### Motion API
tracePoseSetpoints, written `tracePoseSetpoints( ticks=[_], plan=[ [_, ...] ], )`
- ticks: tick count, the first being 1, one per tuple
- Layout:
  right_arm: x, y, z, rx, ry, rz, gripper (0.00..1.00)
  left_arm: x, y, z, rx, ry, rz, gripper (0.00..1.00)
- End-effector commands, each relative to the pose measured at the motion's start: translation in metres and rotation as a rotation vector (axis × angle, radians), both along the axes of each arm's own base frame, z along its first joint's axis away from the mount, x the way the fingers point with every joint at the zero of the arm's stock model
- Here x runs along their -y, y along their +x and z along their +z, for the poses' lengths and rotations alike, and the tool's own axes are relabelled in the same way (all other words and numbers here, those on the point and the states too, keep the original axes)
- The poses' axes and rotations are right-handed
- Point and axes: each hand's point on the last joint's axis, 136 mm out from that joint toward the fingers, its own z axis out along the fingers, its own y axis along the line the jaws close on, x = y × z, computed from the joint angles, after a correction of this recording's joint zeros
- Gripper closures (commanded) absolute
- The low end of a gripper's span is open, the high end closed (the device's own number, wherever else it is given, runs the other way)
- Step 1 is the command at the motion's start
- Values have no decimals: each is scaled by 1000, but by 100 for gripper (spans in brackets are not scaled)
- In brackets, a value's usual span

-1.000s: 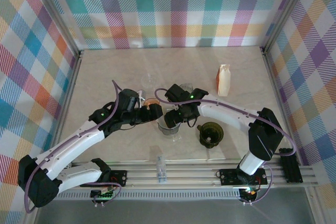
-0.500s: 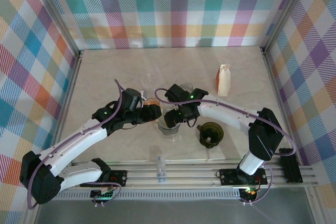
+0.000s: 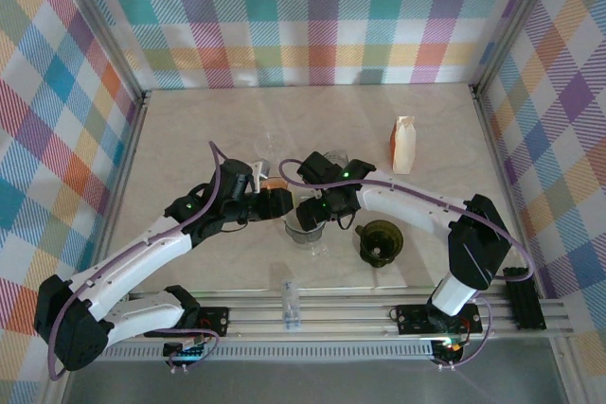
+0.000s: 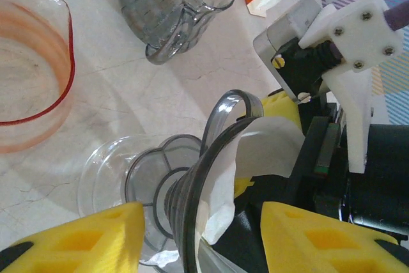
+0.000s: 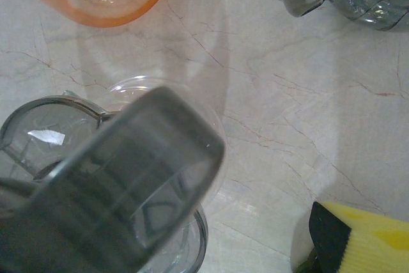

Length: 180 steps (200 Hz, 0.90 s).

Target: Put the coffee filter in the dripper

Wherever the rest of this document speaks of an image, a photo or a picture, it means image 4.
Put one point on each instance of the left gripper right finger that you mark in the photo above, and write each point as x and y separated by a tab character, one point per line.
319	247

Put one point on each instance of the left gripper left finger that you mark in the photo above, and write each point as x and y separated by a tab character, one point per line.
80	247

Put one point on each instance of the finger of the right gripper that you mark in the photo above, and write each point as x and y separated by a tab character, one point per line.
249	222
281	106

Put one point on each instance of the white paper coffee filter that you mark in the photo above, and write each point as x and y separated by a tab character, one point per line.
271	148

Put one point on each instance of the grey plastic dripper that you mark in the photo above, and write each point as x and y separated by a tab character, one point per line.
179	196

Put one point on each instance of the clear glass server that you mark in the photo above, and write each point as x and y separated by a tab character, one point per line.
102	170

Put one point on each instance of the grey glass pitcher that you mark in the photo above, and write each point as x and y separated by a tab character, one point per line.
153	7

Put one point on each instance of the orange glass pitcher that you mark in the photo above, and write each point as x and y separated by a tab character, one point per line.
62	68

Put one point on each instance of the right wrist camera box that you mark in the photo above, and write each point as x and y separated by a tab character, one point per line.
361	27

